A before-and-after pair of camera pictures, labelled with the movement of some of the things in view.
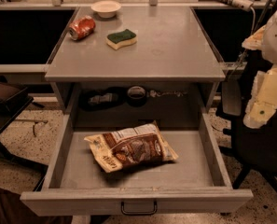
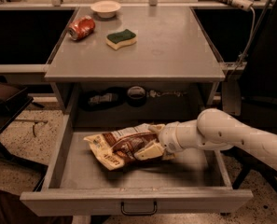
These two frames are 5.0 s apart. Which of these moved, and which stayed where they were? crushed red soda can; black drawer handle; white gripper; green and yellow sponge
Moved: white gripper
Stayed: green and yellow sponge; crushed red soda can; black drawer handle
